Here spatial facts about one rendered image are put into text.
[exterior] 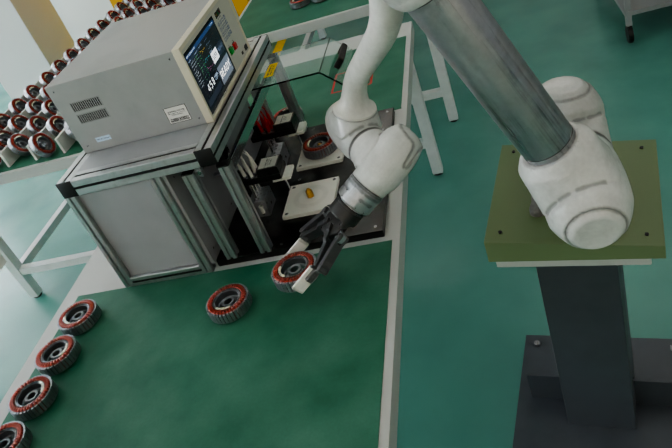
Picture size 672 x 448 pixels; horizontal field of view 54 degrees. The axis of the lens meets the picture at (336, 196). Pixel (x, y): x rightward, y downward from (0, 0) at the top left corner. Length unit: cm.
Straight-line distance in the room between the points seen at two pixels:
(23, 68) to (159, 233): 414
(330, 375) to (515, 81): 69
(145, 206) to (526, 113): 101
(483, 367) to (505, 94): 133
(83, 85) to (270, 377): 86
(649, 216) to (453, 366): 103
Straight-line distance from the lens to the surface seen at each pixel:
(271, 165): 179
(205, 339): 162
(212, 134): 162
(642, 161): 165
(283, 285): 149
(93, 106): 179
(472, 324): 241
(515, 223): 150
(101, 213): 181
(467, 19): 106
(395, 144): 141
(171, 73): 166
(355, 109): 149
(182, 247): 180
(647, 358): 224
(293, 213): 182
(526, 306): 243
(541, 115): 116
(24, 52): 574
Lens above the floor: 175
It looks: 32 degrees down
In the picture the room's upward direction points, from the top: 22 degrees counter-clockwise
